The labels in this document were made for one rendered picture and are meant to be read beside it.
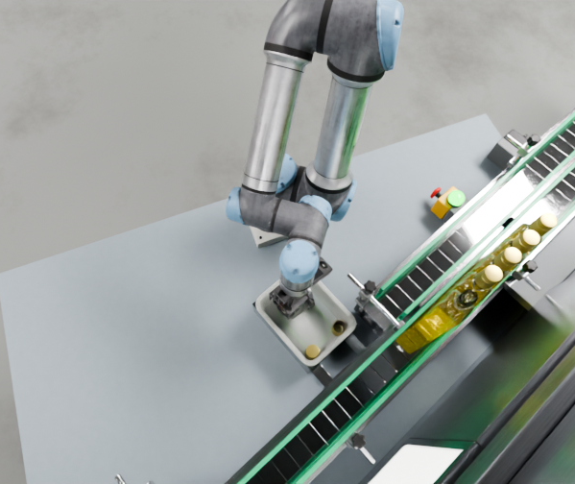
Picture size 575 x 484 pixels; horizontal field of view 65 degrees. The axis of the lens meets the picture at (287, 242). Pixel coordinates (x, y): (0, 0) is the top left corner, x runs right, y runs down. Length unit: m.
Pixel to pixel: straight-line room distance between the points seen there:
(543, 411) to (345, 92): 0.64
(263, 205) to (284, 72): 0.26
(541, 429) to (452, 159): 1.05
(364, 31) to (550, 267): 0.78
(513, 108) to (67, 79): 2.45
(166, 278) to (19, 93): 1.86
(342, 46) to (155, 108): 1.84
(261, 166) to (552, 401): 0.62
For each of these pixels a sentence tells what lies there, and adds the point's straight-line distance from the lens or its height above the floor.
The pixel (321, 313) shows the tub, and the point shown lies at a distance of 1.23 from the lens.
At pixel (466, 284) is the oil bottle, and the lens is 0.99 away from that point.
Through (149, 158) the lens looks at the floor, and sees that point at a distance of 2.44.
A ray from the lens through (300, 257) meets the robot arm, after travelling 0.88.
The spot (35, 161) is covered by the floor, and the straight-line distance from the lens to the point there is 2.65.
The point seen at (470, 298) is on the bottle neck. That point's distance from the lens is 0.95.
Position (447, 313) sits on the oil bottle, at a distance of 0.97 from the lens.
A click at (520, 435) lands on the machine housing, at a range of 0.63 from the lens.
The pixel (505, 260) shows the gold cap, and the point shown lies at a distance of 0.96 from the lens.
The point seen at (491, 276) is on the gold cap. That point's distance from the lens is 0.93.
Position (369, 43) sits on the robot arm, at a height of 1.37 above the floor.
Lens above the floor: 1.96
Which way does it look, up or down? 67 degrees down
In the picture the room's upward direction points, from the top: 2 degrees clockwise
